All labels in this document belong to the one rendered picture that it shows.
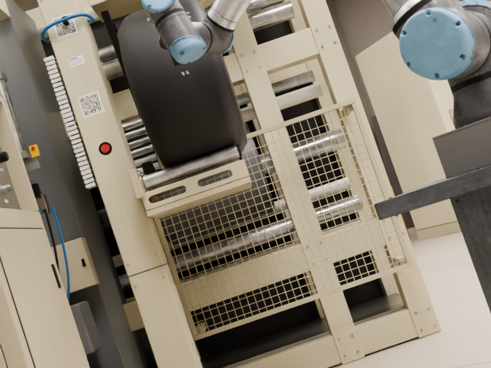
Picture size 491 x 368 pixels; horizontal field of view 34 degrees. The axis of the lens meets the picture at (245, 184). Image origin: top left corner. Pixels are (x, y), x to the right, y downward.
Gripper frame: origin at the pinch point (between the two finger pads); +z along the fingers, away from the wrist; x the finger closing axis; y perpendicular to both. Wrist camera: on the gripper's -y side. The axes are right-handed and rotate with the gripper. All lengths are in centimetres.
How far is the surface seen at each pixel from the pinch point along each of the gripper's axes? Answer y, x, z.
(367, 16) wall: 271, -247, 814
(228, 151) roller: -29.8, -4.5, 24.9
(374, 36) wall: 241, -247, 817
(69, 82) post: 11.7, 39.4, 27.4
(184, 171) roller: -31.5, 11.5, 25.2
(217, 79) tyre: -9.9, -8.5, 10.4
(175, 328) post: -79, 32, 39
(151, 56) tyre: 3.5, 8.8, 7.6
